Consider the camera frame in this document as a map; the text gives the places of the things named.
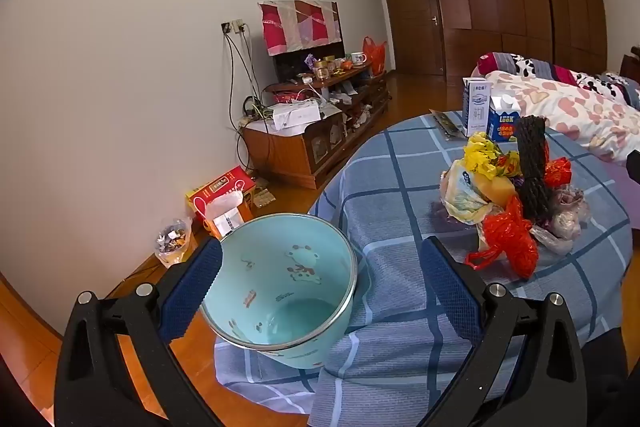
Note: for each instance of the light blue enamel pot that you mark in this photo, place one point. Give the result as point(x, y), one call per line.
point(280, 267)

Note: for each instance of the clear snack packet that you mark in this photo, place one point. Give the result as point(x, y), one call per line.
point(447, 124)

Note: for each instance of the white printed mug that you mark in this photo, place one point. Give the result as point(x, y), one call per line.
point(357, 59)

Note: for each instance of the black foam net sleeve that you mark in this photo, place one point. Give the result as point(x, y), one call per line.
point(532, 167)

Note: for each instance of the white and blue plastic bag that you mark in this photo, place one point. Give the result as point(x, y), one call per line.
point(465, 197)

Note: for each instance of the white cardboard box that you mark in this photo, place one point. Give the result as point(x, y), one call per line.
point(295, 116)

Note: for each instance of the blue and white carton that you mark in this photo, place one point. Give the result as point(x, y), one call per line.
point(502, 124)

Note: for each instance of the wooden television cabinet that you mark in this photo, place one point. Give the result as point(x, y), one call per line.
point(285, 157)

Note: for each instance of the orange red plastic bag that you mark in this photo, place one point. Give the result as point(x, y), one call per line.
point(375, 54)

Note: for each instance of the pink heart print quilt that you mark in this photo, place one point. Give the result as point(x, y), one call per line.
point(565, 107)

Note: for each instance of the glass jar with gold lid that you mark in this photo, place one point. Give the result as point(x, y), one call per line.
point(320, 71)
point(329, 63)

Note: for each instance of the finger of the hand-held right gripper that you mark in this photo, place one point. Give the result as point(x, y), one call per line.
point(634, 167)

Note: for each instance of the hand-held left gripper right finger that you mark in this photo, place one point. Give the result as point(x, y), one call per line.
point(450, 292)

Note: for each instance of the tall white milk carton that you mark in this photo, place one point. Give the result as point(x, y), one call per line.
point(475, 107)

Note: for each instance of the red cardboard box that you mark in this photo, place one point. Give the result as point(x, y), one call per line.
point(220, 184)

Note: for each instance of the yellow plastic bag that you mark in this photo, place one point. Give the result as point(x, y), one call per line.
point(480, 157)

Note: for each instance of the large red plastic bag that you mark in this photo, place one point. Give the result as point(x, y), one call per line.
point(510, 239)

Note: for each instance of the purple bed sheet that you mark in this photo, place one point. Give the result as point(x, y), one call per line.
point(627, 202)

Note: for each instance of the striped cow print blanket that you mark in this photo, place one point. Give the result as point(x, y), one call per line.
point(530, 67)

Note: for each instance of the black television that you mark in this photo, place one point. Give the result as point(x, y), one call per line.
point(290, 67)

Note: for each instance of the clear bag of scraps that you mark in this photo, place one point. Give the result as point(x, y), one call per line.
point(172, 242)

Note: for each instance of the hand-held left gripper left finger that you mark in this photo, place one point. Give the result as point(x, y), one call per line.
point(192, 294)

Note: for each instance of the wall socket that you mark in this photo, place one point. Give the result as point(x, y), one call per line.
point(233, 26)

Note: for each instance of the small red plastic bag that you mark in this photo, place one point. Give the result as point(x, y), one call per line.
point(557, 172)

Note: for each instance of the dark wooden door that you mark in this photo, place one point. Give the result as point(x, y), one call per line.
point(410, 17)

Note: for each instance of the red and pink patchwork cloth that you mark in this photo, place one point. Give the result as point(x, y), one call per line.
point(300, 27)

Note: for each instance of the dark wooden headboard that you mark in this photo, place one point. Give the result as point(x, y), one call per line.
point(631, 64)

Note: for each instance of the small packets on floor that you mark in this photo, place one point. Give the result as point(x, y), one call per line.
point(263, 198)

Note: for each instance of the pink grey wrapper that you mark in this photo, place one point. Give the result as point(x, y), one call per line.
point(567, 219)

